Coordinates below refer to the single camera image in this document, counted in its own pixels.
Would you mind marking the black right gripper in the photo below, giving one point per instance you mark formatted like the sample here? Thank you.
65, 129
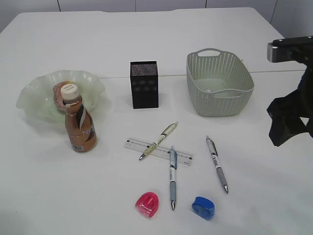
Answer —
293, 114

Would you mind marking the clear plastic ruler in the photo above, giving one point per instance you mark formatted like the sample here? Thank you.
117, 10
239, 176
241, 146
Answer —
160, 151

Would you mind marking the brown coffee drink bottle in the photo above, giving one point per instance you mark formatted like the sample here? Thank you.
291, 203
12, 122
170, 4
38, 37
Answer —
78, 121

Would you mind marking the sugared bread bun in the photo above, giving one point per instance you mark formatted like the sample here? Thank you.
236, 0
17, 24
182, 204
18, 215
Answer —
58, 99

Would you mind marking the grey-green woven plastic basket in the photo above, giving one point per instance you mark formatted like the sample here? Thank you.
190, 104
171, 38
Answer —
218, 82

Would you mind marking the blue-grey grip pen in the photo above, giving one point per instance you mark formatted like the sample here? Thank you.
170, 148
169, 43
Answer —
172, 180

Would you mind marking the pale green wavy glass plate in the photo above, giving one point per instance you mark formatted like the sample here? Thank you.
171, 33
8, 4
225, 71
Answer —
37, 98

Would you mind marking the pink pencil sharpener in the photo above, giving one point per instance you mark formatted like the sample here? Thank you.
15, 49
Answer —
147, 204

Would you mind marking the black mesh pen holder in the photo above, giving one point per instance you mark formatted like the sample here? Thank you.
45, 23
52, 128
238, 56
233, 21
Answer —
144, 84

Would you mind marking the white grey grip pen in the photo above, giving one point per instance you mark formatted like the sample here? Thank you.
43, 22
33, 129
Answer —
217, 165

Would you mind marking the blue pencil sharpener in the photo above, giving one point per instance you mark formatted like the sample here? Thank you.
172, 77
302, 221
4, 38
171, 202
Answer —
203, 207

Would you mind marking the cream barrel pen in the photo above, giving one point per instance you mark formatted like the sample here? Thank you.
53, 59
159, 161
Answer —
162, 137

